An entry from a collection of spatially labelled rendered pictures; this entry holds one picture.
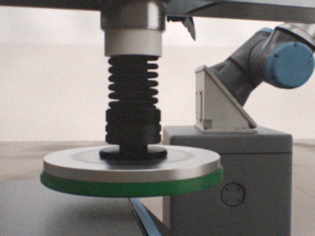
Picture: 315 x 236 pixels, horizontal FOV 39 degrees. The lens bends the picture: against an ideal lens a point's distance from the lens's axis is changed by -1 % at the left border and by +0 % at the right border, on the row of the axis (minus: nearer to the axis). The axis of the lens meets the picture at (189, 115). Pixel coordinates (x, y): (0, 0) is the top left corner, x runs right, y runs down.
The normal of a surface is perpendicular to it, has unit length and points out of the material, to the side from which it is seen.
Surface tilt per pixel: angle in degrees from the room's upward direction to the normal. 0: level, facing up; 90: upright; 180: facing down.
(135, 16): 90
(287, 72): 105
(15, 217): 0
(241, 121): 90
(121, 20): 90
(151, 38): 90
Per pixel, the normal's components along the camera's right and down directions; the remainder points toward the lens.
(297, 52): 0.21, 0.31
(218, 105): 0.09, 0.05
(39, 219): 0.00, -1.00
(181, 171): 0.55, 0.04
